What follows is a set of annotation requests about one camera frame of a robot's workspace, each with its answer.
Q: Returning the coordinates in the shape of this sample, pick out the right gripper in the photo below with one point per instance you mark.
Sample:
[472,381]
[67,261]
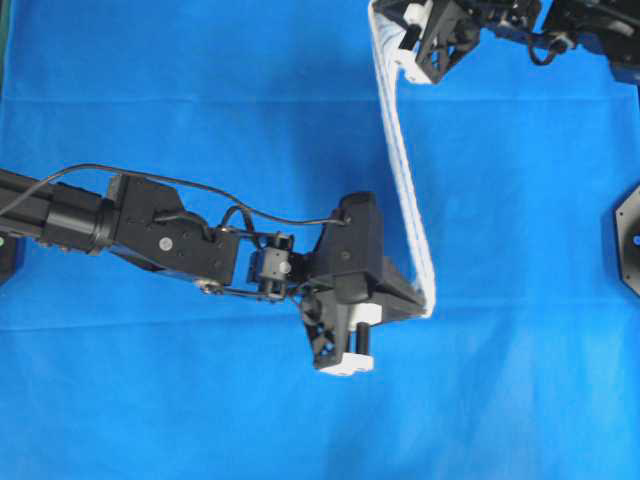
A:
[438,36]

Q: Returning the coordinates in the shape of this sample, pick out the blue table cloth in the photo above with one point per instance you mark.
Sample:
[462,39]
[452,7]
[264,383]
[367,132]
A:
[528,367]

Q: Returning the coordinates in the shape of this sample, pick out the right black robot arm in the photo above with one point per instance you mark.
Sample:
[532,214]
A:
[606,28]

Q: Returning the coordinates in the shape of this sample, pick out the blue white striped towel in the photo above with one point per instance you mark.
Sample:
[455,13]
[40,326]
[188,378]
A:
[395,28]

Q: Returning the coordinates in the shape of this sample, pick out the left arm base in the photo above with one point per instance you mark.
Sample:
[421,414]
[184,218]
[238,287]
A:
[12,254]

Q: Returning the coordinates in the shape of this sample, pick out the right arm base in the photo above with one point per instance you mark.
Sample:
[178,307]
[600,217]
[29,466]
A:
[627,236]

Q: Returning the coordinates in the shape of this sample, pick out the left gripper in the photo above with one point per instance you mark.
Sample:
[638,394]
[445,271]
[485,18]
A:
[340,278]

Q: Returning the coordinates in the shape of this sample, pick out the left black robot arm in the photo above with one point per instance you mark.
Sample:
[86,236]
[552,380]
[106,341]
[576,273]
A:
[142,220]

